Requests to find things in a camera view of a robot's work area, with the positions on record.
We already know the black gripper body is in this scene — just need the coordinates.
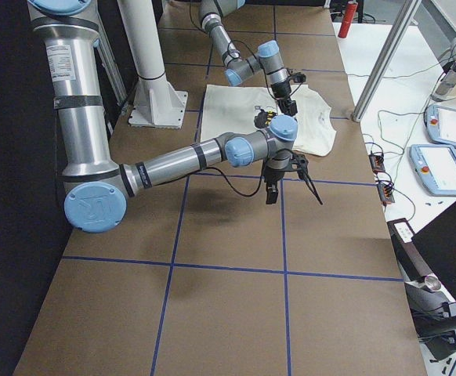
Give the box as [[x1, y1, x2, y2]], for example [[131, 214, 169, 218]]
[[263, 158, 290, 187], [271, 81, 291, 102]]

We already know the cream cat print shirt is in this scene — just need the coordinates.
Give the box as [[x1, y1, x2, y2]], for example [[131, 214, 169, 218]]
[[201, 85, 336, 157]]

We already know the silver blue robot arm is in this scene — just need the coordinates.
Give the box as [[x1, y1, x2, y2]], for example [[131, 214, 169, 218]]
[[198, 0, 306, 117], [27, 1, 304, 233]]

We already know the orange connector block one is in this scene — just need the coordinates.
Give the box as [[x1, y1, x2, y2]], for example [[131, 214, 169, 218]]
[[368, 153, 385, 174]]

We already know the red bottle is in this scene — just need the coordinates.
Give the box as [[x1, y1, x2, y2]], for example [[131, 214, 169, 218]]
[[338, 0, 358, 38]]

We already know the orange connector block two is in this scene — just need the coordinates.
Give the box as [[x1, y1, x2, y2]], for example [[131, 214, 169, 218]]
[[376, 180, 395, 207]]

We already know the far teach pendant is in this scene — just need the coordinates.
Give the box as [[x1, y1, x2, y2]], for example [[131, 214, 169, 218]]
[[425, 104, 456, 148]]

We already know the teach pendant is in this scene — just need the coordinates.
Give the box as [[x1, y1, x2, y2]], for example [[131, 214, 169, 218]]
[[409, 144, 456, 197], [425, 104, 456, 148]]

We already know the near teach pendant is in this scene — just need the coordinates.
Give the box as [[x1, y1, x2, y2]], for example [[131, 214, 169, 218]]
[[409, 144, 456, 197]]

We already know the black monitor with stand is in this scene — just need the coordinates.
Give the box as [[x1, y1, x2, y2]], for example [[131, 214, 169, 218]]
[[387, 201, 456, 360]]

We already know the white camera mast with base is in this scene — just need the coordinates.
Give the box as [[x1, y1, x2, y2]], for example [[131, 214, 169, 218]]
[[118, 0, 188, 128]]

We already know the aluminium frame post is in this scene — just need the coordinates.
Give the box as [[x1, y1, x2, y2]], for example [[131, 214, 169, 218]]
[[351, 0, 422, 122]]

